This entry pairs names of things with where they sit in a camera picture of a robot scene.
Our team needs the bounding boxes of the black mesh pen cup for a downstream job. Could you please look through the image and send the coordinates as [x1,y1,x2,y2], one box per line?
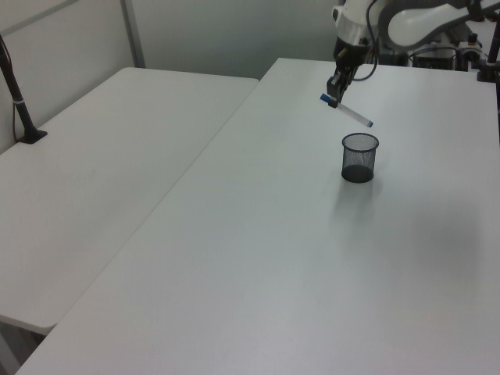
[341,132,380,184]

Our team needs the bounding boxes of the black camera stand with base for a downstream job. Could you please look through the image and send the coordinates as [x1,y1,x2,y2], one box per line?
[0,33,49,146]

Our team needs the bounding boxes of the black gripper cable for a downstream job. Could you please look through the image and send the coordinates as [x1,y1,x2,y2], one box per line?
[350,0,383,82]

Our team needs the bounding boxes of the white marker with blue cap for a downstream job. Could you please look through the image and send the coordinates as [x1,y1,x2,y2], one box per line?
[320,93,375,128]

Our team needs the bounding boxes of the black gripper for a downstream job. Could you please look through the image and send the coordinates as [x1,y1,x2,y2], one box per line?
[325,37,371,109]

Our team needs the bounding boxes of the white adjacent table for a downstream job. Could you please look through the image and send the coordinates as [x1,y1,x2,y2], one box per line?
[0,66,261,336]

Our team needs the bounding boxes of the grey partition frame post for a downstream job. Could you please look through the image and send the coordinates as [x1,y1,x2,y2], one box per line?
[119,0,147,70]

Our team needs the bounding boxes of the black clamped camera stand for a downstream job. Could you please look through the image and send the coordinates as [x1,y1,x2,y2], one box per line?
[473,23,500,84]

